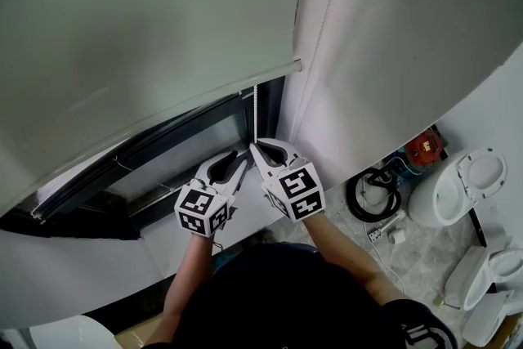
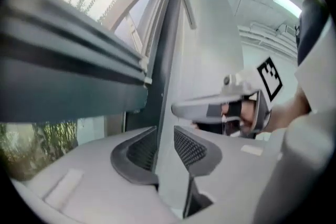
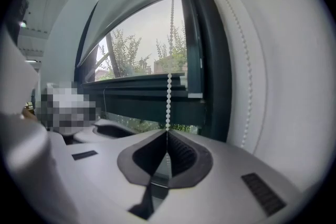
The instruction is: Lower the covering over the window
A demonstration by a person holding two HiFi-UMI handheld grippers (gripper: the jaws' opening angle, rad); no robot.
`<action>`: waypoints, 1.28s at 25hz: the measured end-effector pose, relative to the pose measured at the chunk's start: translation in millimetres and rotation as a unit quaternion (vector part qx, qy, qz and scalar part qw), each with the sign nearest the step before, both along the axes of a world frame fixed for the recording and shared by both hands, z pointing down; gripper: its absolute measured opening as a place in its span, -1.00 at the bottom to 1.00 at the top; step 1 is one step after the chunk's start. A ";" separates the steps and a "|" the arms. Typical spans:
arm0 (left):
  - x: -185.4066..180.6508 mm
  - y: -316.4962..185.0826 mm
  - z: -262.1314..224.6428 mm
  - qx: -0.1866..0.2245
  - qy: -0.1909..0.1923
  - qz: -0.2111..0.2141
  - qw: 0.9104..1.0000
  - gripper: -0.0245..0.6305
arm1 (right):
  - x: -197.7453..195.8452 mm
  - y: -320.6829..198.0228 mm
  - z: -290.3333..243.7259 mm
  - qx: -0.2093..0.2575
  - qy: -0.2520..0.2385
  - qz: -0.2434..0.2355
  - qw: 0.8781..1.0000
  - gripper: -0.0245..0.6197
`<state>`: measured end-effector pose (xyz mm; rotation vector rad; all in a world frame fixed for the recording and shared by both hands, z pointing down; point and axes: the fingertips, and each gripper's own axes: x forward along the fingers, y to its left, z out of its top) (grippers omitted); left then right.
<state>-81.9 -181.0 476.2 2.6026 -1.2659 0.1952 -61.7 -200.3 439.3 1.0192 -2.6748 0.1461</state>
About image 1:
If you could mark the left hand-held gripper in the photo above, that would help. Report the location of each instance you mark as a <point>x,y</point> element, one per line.
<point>200,212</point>

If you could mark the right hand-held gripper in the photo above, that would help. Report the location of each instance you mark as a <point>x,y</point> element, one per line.
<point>296,192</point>

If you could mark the white roller blind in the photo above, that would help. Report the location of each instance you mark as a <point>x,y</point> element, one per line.
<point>122,32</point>

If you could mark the person's right forearm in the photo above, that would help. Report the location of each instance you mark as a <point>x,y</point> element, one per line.
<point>343,253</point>

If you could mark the person's left forearm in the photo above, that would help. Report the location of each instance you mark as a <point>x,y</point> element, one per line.
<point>188,278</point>

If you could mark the person's shoe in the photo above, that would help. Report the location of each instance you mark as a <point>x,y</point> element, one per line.
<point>265,237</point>

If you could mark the white power strip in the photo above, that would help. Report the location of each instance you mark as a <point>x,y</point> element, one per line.
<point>376,235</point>

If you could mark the white plastic tube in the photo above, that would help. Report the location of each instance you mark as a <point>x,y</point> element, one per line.
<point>394,221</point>

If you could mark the person's dark shirt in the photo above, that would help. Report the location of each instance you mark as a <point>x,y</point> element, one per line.
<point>286,306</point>

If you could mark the red and blue vacuum machine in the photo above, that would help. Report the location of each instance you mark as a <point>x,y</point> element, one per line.
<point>425,147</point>

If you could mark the white round toilet bowl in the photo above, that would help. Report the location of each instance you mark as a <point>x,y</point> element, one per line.
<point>423,204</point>

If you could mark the closed brown cardboard box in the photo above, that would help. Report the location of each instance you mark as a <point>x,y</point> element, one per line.
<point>139,337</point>

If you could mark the black threshold strip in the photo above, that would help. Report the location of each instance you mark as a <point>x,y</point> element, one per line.
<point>478,229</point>

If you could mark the white ceramic basin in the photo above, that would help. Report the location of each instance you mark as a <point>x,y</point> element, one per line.
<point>69,335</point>

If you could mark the white toilet with tank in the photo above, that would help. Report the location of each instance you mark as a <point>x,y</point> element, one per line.
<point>470,280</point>

